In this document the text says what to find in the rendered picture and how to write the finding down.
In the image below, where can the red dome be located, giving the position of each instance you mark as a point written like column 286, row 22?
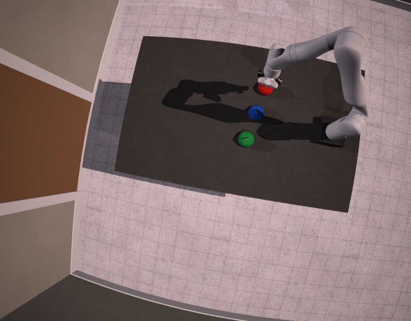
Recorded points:
column 264, row 89

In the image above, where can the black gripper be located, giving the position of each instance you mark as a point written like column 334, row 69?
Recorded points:
column 261, row 74

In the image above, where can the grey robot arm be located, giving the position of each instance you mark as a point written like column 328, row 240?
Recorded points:
column 349, row 44

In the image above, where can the blue dome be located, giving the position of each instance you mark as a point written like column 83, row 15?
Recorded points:
column 256, row 112

